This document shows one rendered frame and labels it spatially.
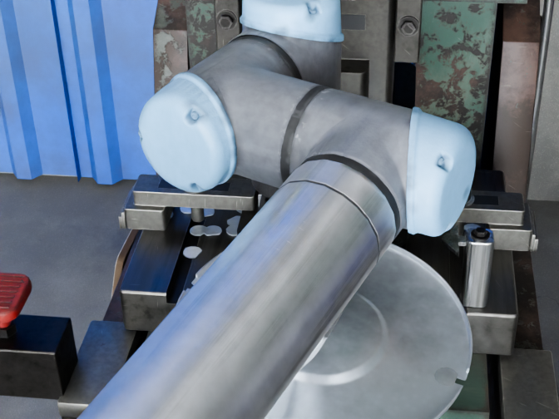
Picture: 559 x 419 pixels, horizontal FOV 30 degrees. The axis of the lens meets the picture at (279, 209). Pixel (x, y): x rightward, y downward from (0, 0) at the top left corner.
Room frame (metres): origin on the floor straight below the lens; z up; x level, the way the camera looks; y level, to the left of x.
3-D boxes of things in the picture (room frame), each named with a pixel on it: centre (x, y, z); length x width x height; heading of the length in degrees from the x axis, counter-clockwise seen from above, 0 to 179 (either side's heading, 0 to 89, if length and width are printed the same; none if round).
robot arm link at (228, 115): (0.64, 0.03, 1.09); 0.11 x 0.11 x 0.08; 58
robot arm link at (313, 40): (0.73, -0.01, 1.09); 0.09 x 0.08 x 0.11; 148
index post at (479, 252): (0.90, -0.21, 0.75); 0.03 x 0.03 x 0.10; 82
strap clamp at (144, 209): (1.07, 0.11, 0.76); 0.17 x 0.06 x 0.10; 82
